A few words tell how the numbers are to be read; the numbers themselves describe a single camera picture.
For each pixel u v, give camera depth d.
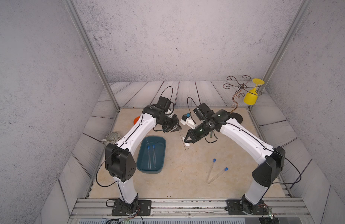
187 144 0.73
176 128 0.74
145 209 0.72
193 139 0.64
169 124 0.72
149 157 0.91
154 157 0.91
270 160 0.44
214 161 0.89
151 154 0.91
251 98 0.97
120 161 0.46
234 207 0.73
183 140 0.73
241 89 0.91
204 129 0.63
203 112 0.60
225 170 0.87
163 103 0.66
